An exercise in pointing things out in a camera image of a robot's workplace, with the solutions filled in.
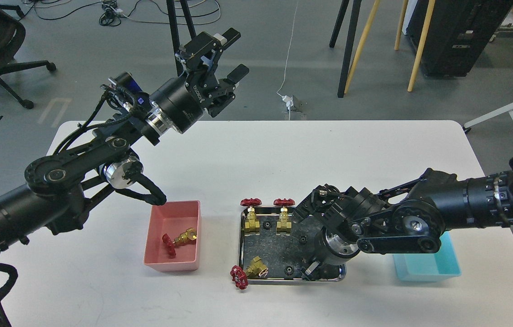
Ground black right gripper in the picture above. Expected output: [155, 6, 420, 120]
[302, 227, 360, 281]

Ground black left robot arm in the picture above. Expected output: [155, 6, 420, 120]
[0, 28, 249, 327]

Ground brass valve red handle bottom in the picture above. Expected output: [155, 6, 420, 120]
[230, 255, 268, 290]

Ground blue plastic box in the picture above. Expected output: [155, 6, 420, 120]
[393, 232, 462, 282]

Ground black cabinet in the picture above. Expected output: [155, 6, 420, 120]
[421, 0, 513, 77]

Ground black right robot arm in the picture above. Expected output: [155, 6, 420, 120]
[292, 157, 513, 281]

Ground pink plastic box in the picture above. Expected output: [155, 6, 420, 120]
[143, 200, 201, 273]

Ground black and wooden easel legs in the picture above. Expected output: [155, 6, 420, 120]
[329, 0, 436, 99]

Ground brass valve red handle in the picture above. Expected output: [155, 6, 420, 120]
[161, 228, 197, 258]
[273, 198, 295, 234]
[230, 255, 268, 290]
[240, 198, 262, 235]

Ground white power adapter with cable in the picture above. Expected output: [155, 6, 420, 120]
[276, 0, 300, 119]

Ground small black gear bottom left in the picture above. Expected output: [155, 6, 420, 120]
[284, 266, 295, 277]

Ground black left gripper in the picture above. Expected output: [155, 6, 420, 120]
[149, 28, 250, 134]

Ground black floor cables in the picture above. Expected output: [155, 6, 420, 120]
[0, 0, 221, 28]

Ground shiny metal tray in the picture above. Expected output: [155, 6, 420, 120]
[238, 206, 346, 284]

